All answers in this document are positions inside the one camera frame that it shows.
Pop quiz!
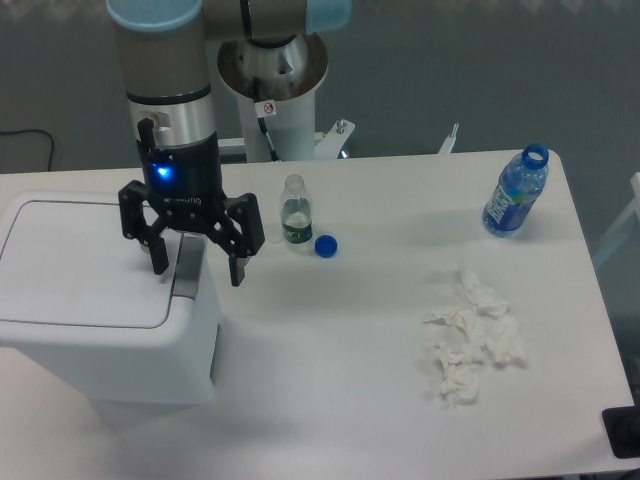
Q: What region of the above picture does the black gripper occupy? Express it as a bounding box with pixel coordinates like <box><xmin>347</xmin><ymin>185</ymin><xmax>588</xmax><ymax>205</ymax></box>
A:
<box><xmin>118</xmin><ymin>133</ymin><xmax>265</xmax><ymax>287</ymax></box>

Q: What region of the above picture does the white trash can lid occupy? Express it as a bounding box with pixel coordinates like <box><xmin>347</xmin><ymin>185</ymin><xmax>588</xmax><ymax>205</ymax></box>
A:
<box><xmin>1</xmin><ymin>197</ymin><xmax>181</xmax><ymax>328</ymax></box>

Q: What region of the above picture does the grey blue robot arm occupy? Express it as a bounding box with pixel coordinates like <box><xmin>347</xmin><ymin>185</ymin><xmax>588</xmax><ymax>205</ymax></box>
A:
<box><xmin>107</xmin><ymin>1</ymin><xmax>352</xmax><ymax>285</ymax></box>

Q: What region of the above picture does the white bottle cap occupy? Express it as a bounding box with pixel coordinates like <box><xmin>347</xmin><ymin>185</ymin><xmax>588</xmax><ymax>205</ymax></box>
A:
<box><xmin>266</xmin><ymin>232</ymin><xmax>283</xmax><ymax>244</ymax></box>

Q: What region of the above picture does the white plastic trash can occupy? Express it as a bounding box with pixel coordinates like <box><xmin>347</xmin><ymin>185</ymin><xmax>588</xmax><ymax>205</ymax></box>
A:
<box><xmin>1</xmin><ymin>191</ymin><xmax>222</xmax><ymax>405</ymax></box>

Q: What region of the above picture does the blue bottle cap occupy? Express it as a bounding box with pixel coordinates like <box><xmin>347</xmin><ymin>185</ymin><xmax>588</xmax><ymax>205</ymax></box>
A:
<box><xmin>314</xmin><ymin>234</ymin><xmax>338</xmax><ymax>258</ymax></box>

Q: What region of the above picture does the small clear water bottle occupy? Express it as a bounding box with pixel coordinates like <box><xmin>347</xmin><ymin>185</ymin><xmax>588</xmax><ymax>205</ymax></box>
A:
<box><xmin>280</xmin><ymin>174</ymin><xmax>313</xmax><ymax>253</ymax></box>

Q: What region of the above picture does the crumpled white tissue paper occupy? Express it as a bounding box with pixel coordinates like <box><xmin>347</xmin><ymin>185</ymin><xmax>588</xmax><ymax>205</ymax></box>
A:
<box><xmin>422</xmin><ymin>262</ymin><xmax>529</xmax><ymax>408</ymax></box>

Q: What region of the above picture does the blue drink bottle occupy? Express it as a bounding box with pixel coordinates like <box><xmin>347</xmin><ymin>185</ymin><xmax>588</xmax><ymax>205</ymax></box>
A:
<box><xmin>482</xmin><ymin>143</ymin><xmax>549</xmax><ymax>238</ymax></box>

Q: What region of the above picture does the white furniture at right edge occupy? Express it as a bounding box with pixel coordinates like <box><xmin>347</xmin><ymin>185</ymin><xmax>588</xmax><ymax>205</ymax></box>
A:
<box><xmin>591</xmin><ymin>172</ymin><xmax>639</xmax><ymax>271</ymax></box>

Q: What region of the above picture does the black device at edge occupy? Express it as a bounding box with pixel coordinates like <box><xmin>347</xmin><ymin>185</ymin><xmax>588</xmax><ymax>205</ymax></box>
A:
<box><xmin>602</xmin><ymin>406</ymin><xmax>639</xmax><ymax>459</ymax></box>

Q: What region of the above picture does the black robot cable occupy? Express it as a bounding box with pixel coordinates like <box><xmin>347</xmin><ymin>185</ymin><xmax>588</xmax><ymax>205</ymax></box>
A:
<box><xmin>251</xmin><ymin>75</ymin><xmax>280</xmax><ymax>162</ymax></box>

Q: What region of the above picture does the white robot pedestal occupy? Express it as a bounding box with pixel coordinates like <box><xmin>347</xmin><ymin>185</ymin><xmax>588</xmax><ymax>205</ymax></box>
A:
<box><xmin>217</xmin><ymin>33</ymin><xmax>355</xmax><ymax>163</ymax></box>

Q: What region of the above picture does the black cable on floor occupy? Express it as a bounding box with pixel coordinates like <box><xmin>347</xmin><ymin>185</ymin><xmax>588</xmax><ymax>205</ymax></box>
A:
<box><xmin>0</xmin><ymin>128</ymin><xmax>56</xmax><ymax>174</ymax></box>

